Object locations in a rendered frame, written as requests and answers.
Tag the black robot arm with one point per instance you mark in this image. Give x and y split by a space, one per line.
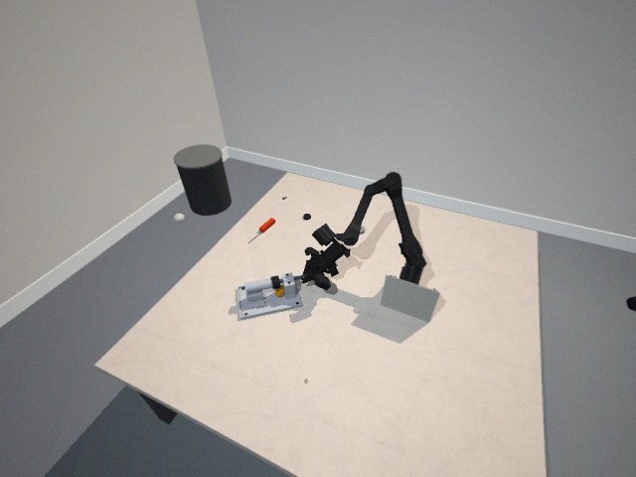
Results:
409 246

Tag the red-handled screwdriver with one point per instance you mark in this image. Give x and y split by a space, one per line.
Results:
265 227

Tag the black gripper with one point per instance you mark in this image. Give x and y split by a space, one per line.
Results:
315 266

